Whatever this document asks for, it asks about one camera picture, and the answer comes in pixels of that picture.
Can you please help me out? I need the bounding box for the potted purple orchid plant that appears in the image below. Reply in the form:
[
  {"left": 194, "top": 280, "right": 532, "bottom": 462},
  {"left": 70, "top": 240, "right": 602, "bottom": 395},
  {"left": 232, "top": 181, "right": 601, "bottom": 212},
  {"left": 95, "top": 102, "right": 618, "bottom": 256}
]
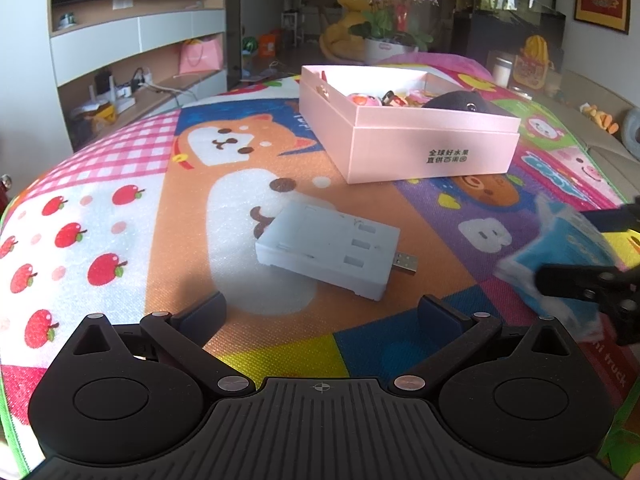
[{"left": 348, "top": 0, "right": 439, "bottom": 64}]

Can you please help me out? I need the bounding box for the beige sofa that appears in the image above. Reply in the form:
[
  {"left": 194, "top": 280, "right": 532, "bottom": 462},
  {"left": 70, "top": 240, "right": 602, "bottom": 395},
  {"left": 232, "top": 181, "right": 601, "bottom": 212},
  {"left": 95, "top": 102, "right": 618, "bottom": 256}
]
[{"left": 530, "top": 69, "right": 640, "bottom": 201}]

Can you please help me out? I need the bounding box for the colourful printed play mat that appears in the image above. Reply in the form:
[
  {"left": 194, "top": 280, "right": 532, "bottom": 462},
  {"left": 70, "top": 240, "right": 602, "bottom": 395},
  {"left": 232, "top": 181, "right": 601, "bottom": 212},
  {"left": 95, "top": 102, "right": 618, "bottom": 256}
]
[{"left": 0, "top": 52, "right": 640, "bottom": 480}]

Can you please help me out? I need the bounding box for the dark sideboard cabinet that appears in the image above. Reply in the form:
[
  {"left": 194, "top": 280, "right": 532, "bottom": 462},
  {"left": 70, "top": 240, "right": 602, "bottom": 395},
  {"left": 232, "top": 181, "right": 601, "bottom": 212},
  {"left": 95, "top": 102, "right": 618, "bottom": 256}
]
[{"left": 452, "top": 9, "right": 566, "bottom": 74}]

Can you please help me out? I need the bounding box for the orange toy figure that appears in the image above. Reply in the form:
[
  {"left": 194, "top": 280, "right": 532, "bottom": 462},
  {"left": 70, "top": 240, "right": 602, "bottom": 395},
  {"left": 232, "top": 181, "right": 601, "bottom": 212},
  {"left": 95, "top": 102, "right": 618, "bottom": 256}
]
[{"left": 579, "top": 103, "right": 620, "bottom": 134}]

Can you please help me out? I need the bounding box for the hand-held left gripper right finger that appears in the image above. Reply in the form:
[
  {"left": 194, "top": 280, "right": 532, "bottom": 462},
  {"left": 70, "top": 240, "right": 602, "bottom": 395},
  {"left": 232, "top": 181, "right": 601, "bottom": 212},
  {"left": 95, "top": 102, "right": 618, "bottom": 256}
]
[{"left": 389, "top": 293, "right": 571, "bottom": 398}]

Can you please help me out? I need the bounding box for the blue tissue pack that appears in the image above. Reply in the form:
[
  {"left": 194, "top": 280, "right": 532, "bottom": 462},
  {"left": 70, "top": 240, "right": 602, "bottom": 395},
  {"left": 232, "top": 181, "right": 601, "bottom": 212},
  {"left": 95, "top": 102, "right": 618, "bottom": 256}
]
[{"left": 494, "top": 194, "right": 621, "bottom": 342}]

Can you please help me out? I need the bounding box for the grey neck pillow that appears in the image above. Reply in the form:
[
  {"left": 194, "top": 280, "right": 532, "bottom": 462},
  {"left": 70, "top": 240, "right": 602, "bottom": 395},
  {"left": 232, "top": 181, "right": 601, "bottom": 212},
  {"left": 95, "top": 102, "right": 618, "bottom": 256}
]
[{"left": 619, "top": 109, "right": 640, "bottom": 154}]

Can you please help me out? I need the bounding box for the pink gift bag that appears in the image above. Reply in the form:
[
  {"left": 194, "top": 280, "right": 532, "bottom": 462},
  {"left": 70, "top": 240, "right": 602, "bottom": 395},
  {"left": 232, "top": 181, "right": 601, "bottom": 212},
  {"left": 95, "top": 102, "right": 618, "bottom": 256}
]
[{"left": 178, "top": 37, "right": 224, "bottom": 74}]

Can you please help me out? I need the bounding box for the black cat plush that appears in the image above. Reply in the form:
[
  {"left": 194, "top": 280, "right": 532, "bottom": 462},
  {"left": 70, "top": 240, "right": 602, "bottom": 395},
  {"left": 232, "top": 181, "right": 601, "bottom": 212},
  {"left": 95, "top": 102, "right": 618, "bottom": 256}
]
[{"left": 422, "top": 89, "right": 506, "bottom": 116}]

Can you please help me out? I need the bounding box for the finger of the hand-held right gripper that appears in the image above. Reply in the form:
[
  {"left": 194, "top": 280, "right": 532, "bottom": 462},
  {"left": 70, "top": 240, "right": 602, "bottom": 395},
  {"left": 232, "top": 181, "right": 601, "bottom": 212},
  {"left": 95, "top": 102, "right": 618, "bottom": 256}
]
[
  {"left": 582, "top": 202, "right": 640, "bottom": 235},
  {"left": 534, "top": 262, "right": 640, "bottom": 307}
]

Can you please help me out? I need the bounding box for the pink cardboard box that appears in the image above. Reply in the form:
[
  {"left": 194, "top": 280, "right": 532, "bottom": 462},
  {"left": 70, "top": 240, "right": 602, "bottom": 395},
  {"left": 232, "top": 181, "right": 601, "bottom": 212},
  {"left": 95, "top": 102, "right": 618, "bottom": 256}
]
[{"left": 298, "top": 63, "right": 522, "bottom": 185}]

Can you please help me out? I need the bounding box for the pink pig toy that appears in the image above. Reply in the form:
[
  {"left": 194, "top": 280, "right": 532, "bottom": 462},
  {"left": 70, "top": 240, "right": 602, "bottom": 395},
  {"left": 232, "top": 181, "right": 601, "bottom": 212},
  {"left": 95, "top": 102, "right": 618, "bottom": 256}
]
[{"left": 345, "top": 90, "right": 384, "bottom": 108}]

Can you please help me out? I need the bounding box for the white and wood wall cabinet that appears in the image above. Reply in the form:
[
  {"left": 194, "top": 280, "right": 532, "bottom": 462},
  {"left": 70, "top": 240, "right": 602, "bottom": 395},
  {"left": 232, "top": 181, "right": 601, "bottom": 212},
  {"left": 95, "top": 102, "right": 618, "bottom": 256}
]
[{"left": 49, "top": 0, "right": 229, "bottom": 151}]

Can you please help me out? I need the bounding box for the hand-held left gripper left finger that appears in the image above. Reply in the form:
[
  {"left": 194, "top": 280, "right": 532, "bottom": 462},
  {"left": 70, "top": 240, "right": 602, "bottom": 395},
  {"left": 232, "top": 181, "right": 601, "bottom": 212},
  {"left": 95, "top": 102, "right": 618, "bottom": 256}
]
[{"left": 67, "top": 290, "right": 256, "bottom": 396}]

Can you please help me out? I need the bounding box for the yellow printed bag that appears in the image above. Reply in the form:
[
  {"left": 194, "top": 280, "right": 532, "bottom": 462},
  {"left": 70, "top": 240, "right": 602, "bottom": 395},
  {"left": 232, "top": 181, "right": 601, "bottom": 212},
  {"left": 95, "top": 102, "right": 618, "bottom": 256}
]
[{"left": 512, "top": 34, "right": 555, "bottom": 89}]

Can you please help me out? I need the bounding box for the white plastic adapter box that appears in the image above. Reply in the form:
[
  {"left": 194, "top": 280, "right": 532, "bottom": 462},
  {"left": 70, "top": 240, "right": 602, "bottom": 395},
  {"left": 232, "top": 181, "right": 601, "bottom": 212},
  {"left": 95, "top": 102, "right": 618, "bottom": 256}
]
[{"left": 254, "top": 202, "right": 420, "bottom": 303}]

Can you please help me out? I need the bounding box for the yellow box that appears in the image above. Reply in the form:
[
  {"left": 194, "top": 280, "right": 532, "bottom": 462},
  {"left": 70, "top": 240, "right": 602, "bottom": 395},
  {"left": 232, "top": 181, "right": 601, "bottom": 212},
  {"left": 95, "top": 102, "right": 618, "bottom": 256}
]
[{"left": 88, "top": 101, "right": 119, "bottom": 125}]

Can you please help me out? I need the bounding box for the white stool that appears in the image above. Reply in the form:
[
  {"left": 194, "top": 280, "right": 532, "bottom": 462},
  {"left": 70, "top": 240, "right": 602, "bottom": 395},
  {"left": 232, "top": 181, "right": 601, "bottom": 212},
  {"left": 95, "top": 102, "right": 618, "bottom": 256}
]
[{"left": 281, "top": 9, "right": 305, "bottom": 44}]

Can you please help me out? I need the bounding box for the white jar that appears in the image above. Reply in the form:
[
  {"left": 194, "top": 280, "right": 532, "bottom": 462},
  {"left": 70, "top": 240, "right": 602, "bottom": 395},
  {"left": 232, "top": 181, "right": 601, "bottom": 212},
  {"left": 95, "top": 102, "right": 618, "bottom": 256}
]
[{"left": 491, "top": 53, "right": 515, "bottom": 86}]

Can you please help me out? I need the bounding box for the large yellow plush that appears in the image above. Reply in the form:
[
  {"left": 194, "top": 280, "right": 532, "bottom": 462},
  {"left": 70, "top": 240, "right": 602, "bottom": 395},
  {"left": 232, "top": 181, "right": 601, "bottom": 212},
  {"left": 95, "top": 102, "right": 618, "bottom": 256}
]
[{"left": 319, "top": 0, "right": 371, "bottom": 61}]

